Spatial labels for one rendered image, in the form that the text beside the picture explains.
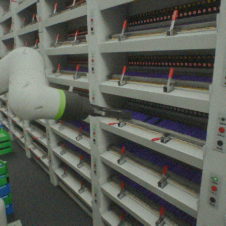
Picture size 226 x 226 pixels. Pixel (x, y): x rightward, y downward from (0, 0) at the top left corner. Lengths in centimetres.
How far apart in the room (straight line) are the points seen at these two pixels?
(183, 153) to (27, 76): 57
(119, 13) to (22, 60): 71
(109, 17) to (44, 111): 73
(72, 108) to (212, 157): 47
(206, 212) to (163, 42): 61
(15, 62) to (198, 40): 55
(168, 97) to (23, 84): 50
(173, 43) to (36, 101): 50
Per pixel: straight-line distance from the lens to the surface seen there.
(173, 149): 85
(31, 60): 66
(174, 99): 81
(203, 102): 75
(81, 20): 167
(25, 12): 250
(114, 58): 120
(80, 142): 143
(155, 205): 115
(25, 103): 58
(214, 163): 78
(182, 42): 79
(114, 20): 122
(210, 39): 74
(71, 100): 64
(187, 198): 93
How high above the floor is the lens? 108
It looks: 14 degrees down
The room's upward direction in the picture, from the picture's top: straight up
